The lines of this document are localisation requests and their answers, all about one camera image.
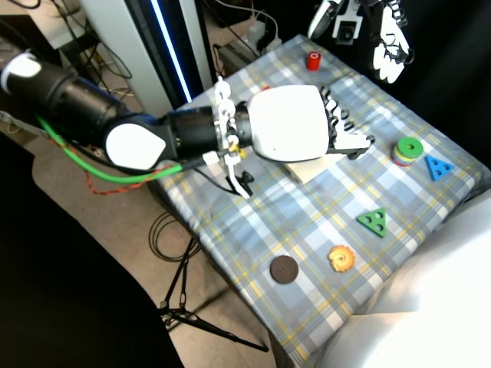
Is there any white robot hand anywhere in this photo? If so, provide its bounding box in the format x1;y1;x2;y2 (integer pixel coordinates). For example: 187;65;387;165
247;84;376;162
370;2;416;84

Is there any small white wooden table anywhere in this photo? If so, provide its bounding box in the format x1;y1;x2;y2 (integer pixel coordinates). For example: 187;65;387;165
283;147;369;184

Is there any white power strip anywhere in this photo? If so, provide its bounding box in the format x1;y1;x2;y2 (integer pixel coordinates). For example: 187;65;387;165
245;18;279;47

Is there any blue triangle with holes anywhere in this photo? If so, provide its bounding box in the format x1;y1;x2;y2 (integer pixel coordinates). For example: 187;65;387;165
423;155;456;182

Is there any green triangle with holes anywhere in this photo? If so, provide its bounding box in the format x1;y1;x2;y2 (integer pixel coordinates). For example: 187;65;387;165
356;207;387;238

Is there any tan toy biscuit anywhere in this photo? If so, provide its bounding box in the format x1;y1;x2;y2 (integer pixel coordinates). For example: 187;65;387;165
328;245;356;274

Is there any brown round toy cookie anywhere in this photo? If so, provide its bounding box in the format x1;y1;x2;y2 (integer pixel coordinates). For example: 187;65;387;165
269;255;299;285

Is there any white column with blue strip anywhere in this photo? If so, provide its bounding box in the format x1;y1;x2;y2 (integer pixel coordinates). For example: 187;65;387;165
78;0;216;116

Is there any black tripod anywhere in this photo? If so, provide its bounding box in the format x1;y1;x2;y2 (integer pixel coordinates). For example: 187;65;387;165
159;237;269;353

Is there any green wooden ring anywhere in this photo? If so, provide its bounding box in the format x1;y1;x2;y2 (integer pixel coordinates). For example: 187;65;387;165
397;136;425;159

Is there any yellow wooden ring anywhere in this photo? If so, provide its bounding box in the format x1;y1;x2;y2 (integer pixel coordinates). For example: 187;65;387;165
391;147;414;163

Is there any coiled black cable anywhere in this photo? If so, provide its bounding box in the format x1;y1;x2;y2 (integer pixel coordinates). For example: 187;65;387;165
148;210;203;264

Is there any red braided cable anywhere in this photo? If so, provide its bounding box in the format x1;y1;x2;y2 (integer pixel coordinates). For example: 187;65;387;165
49;140;174;196

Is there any green cable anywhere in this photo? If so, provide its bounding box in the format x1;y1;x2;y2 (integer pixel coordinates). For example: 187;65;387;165
36;117;186;185

